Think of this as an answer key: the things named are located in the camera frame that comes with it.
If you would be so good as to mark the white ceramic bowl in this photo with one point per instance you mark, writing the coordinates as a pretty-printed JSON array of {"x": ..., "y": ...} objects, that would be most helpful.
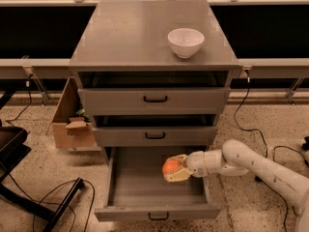
[{"x": 185, "y": 42}]

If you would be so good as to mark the orange fruit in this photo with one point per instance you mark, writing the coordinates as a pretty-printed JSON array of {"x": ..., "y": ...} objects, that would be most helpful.
[{"x": 170, "y": 166}]

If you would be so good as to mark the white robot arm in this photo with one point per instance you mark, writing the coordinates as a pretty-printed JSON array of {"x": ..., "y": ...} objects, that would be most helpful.
[{"x": 235, "y": 159}]

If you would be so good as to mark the grey drawer cabinet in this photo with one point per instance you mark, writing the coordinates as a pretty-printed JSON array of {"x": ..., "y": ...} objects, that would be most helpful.
[{"x": 125, "y": 45}]

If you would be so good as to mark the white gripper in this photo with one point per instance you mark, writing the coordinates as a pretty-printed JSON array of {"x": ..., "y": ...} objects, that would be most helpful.
[{"x": 195, "y": 162}]

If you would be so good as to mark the brown cardboard box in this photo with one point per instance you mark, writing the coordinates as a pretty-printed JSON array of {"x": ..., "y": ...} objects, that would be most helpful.
[{"x": 69, "y": 129}]

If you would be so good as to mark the grey window rail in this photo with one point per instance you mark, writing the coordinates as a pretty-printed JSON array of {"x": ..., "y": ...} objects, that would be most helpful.
[{"x": 59, "y": 68}]

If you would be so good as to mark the top grey drawer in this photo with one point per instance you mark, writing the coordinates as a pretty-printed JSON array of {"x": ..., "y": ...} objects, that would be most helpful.
[{"x": 153, "y": 101}]

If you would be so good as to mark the bottom grey open drawer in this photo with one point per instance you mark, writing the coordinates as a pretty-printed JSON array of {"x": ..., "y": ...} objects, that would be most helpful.
[{"x": 137, "y": 190}]

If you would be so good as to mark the black chair base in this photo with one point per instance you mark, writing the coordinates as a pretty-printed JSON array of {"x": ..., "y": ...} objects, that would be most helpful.
[{"x": 45, "y": 174}]

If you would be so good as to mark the black power adapter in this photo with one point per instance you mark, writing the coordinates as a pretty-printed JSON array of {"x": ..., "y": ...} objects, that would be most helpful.
[{"x": 257, "y": 179}]

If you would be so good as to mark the middle grey drawer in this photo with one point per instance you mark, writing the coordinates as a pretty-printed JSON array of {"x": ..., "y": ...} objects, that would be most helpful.
[{"x": 154, "y": 136}]

